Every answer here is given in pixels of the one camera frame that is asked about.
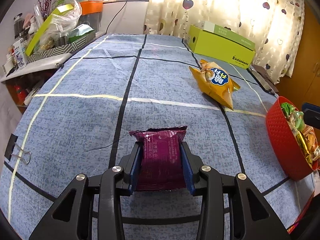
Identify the purple snack packet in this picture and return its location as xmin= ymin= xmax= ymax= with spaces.
xmin=129 ymin=126 xmax=187 ymax=191

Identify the heart pattern curtain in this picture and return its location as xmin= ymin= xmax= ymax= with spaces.
xmin=143 ymin=0 xmax=305 ymax=84

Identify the long gold snack bar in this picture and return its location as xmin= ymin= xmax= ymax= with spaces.
xmin=295 ymin=130 xmax=313 ymax=167

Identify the clear bag of nuts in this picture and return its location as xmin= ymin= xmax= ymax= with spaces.
xmin=289 ymin=111 xmax=306 ymax=132

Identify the brown wooden wardrobe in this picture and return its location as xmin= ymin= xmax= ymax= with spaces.
xmin=276 ymin=4 xmax=319 ymax=109

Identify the lime green cardboard box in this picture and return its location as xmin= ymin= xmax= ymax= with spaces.
xmin=188 ymin=21 xmax=255 ymax=69

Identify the clear plastic bag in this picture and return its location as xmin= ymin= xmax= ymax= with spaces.
xmin=33 ymin=0 xmax=82 ymax=53

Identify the red round plastic basket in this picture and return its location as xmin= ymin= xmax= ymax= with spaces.
xmin=266 ymin=96 xmax=318 ymax=181

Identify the black charger cable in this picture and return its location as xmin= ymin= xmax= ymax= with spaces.
xmin=105 ymin=0 xmax=133 ymax=35

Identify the black binder clip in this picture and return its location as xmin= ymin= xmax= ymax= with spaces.
xmin=4 ymin=134 xmax=31 ymax=165

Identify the white side table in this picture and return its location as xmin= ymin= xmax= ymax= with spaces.
xmin=1 ymin=53 xmax=72 ymax=82

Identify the orange white bread packet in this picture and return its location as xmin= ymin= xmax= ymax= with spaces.
xmin=303 ymin=125 xmax=319 ymax=161

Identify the yellow chips bag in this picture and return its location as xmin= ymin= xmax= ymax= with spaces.
xmin=189 ymin=60 xmax=240 ymax=110

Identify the blue plaid bed sheet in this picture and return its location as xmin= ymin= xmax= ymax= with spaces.
xmin=1 ymin=35 xmax=315 ymax=239

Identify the striped tray box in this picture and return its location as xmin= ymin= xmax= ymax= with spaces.
xmin=28 ymin=31 xmax=95 ymax=63

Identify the green foil snack packet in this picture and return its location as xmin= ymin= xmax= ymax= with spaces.
xmin=280 ymin=102 xmax=296 ymax=119

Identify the black smartphone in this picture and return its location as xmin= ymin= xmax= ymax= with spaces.
xmin=248 ymin=65 xmax=278 ymax=96

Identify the orange storage box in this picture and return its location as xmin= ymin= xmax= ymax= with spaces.
xmin=80 ymin=0 xmax=103 ymax=15

